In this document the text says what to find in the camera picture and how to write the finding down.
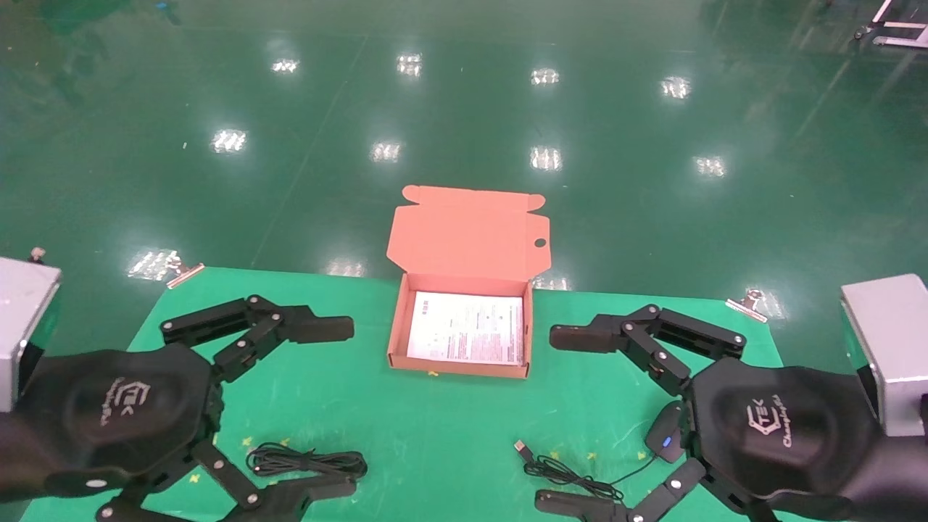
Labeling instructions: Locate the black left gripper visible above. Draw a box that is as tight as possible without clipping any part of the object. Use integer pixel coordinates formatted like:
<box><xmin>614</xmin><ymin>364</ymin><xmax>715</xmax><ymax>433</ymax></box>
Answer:
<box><xmin>0</xmin><ymin>294</ymin><xmax>357</xmax><ymax>522</ymax></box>

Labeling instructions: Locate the black mouse usb cable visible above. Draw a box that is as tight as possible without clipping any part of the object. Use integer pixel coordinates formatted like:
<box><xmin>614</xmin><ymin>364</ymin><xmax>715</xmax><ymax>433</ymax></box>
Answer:
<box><xmin>513</xmin><ymin>439</ymin><xmax>664</xmax><ymax>502</ymax></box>

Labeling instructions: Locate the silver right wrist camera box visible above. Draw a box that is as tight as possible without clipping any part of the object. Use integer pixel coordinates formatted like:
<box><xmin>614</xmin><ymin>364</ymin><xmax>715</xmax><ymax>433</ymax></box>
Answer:
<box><xmin>841</xmin><ymin>274</ymin><xmax>928</xmax><ymax>438</ymax></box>

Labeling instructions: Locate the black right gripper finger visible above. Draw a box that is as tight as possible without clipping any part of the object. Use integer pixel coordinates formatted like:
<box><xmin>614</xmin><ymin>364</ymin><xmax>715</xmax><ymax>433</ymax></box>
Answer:
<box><xmin>549</xmin><ymin>304</ymin><xmax>747</xmax><ymax>396</ymax></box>
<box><xmin>534</xmin><ymin>457</ymin><xmax>780</xmax><ymax>522</ymax></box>

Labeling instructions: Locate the green table mat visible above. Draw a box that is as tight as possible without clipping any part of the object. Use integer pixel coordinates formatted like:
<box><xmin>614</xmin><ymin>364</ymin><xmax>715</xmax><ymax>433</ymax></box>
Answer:
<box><xmin>20</xmin><ymin>267</ymin><xmax>845</xmax><ymax>522</ymax></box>

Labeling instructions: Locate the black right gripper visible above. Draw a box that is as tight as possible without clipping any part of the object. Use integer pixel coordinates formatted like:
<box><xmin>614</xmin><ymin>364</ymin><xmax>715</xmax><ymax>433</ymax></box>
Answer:
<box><xmin>685</xmin><ymin>360</ymin><xmax>928</xmax><ymax>521</ymax></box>

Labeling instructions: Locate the white metal frame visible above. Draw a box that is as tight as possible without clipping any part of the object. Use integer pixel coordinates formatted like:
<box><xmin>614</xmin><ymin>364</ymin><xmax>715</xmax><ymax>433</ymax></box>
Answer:
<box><xmin>854</xmin><ymin>0</ymin><xmax>928</xmax><ymax>49</ymax></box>

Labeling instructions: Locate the white printed leaflet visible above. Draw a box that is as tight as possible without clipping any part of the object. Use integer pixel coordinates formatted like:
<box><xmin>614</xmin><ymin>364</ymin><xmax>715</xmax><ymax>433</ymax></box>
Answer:
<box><xmin>405</xmin><ymin>291</ymin><xmax>525</xmax><ymax>366</ymax></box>

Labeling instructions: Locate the orange cardboard box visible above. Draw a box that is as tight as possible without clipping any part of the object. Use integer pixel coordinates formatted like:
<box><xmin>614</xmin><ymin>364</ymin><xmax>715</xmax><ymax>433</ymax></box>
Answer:
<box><xmin>386</xmin><ymin>184</ymin><xmax>552</xmax><ymax>380</ymax></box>

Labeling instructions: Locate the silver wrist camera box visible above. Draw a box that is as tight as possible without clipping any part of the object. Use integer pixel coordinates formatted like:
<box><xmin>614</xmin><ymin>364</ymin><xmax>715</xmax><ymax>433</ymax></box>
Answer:
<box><xmin>841</xmin><ymin>274</ymin><xmax>928</xmax><ymax>438</ymax></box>
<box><xmin>0</xmin><ymin>248</ymin><xmax>62</xmax><ymax>414</ymax></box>

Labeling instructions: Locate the black data cable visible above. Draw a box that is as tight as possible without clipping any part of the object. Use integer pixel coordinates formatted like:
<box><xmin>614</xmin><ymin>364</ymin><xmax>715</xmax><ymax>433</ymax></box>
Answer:
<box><xmin>246</xmin><ymin>442</ymin><xmax>368</xmax><ymax>481</ymax></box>

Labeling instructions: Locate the black computer mouse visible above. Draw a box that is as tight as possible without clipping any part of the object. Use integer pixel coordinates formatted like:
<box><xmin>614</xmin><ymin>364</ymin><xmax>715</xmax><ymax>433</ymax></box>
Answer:
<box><xmin>645</xmin><ymin>400</ymin><xmax>688</xmax><ymax>465</ymax></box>

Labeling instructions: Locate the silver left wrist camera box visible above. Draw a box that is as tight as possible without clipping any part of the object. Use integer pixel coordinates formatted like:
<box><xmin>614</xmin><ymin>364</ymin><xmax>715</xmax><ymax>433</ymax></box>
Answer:
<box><xmin>0</xmin><ymin>248</ymin><xmax>62</xmax><ymax>414</ymax></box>

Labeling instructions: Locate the metal mat clip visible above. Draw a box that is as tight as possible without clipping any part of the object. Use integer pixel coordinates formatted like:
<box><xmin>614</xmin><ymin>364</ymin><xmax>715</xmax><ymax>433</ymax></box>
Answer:
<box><xmin>165</xmin><ymin>260</ymin><xmax>206</xmax><ymax>290</ymax></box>
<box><xmin>726</xmin><ymin>289</ymin><xmax>769</xmax><ymax>324</ymax></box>

